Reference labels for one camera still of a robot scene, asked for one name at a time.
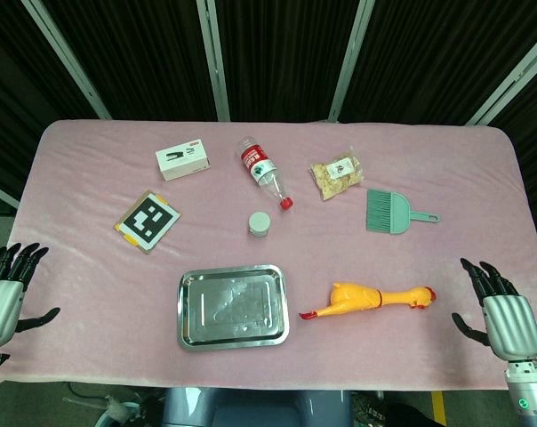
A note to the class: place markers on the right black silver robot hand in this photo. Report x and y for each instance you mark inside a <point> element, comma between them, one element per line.
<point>510,320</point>

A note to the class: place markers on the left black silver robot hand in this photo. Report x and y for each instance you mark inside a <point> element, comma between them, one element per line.
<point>2,307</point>

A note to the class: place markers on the yellow rubber chicken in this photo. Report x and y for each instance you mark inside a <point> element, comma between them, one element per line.
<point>353,300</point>

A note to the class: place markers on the metal tray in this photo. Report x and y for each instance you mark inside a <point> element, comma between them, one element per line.
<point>233,307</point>

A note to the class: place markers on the pink table cloth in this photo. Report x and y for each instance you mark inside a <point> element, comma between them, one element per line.
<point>95,289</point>

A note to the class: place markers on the green dustpan brush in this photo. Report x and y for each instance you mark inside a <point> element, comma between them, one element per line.
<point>386,213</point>

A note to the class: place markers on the black white marker board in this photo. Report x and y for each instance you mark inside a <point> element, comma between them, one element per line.
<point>147,221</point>

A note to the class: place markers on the clear snack bag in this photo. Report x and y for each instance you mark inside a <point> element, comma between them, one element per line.
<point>337,174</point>

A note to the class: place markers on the white stapler box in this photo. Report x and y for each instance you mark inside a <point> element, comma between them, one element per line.
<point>184,162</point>

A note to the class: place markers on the small white jar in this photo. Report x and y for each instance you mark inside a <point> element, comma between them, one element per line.
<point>259,223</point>

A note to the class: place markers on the blue-grey robot torso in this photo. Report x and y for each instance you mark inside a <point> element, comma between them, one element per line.
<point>255,409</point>

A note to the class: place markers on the clear bottle red label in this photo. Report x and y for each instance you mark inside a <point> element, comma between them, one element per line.
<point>259,166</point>

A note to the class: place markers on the black pleated curtain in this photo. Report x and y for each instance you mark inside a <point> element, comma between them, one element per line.
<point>162,58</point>

